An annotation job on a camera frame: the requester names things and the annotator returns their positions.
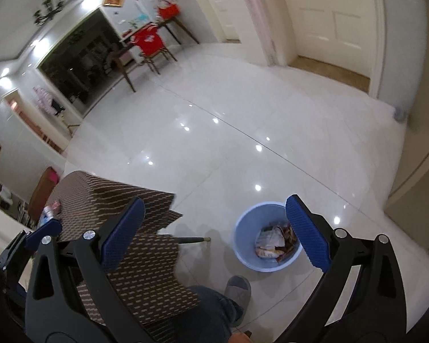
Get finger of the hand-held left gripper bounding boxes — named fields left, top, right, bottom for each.
left=24, top=218, right=63, bottom=251

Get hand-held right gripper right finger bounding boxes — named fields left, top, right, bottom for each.
left=281, top=195, right=408, bottom=333

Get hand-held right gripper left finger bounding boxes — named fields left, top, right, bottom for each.
left=24, top=196, right=146, bottom=333

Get light blue plastic bucket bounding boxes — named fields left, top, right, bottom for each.
left=235, top=202, right=303, bottom=274

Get brown crumpled wrapper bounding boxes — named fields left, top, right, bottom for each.
left=277, top=223, right=301, bottom=262

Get white crumpled wrapper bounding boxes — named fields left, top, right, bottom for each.
left=255, top=226, right=287, bottom=258

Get brown wooden chair back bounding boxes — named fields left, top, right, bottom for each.
left=30, top=167, right=60, bottom=218

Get cluttered shelf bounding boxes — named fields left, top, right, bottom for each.
left=0, top=169, right=32, bottom=224

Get brown patterned tablecloth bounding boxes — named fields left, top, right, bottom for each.
left=34, top=171, right=202, bottom=334

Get dark table leg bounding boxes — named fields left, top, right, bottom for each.
left=175, top=236, right=211, bottom=246

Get grey slipper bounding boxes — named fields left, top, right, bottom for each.
left=225, top=275, right=253, bottom=308

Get person's leg in jeans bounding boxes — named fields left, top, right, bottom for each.
left=172, top=286, right=245, bottom=343

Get hanging pink clothes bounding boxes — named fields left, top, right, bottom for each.
left=33, top=85, right=64, bottom=115

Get dark glass sliding door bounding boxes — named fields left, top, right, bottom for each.
left=37, top=9, right=136, bottom=119

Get long wooden table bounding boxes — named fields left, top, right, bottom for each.
left=106, top=16, right=201, bottom=93

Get red chair cover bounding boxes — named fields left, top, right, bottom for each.
left=131, top=24, right=167, bottom=58

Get cream panelled double door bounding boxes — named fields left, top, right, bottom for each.
left=279, top=0, right=381, bottom=81

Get black chandelier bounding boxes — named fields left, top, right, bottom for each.
left=33, top=0, right=67, bottom=26

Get red bag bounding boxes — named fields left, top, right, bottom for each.
left=158, top=1, right=181, bottom=19

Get plain white door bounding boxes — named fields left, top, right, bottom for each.
left=196, top=0, right=242, bottom=43

